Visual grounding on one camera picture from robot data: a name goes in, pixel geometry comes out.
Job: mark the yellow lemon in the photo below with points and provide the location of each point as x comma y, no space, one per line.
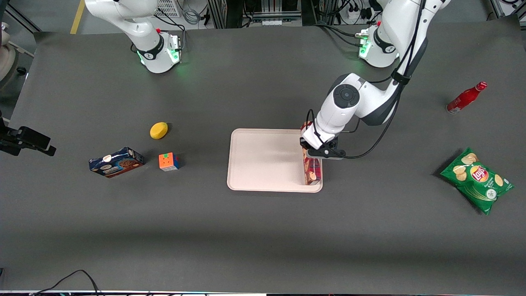
158,130

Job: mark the multicoloured puzzle cube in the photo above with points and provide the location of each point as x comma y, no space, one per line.
169,161

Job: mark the green chips bag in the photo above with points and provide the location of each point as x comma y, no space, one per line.
476,181

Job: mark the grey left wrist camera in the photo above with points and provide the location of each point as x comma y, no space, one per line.
337,154

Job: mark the yellow floor tape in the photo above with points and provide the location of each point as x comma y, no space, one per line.
77,16

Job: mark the white perforated basket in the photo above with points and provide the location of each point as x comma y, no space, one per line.
168,7

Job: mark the beige plastic tray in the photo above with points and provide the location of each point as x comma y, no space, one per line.
267,160

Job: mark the white power strip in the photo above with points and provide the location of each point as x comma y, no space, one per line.
354,13

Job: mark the red cookie box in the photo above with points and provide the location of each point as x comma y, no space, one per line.
312,170

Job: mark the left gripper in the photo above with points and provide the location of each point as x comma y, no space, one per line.
304,144

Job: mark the beige office chair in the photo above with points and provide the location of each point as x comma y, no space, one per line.
6,53

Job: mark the dark grey table cover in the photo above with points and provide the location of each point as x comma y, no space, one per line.
263,230

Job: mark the blue cookie box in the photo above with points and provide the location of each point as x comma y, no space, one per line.
116,162

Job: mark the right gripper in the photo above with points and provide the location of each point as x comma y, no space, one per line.
4,137

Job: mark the red bottle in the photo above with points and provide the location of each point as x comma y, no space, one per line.
464,98

